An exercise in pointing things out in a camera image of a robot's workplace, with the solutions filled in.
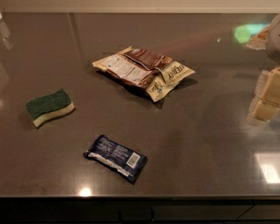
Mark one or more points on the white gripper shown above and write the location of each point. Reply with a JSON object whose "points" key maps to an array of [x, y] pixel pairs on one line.
{"points": [[266, 103]]}

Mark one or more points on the green and yellow sponge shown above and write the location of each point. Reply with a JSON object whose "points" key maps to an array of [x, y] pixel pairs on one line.
{"points": [[51, 106]]}

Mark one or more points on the blue rxbar blueberry wrapper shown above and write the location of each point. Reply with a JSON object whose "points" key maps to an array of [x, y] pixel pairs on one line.
{"points": [[117, 157]]}

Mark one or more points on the orange and white snack packet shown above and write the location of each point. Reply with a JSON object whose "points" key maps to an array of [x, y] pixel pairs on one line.
{"points": [[258, 41]]}

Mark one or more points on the brown and cream snack bag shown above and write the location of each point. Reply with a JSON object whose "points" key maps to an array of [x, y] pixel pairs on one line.
{"points": [[156, 74]]}

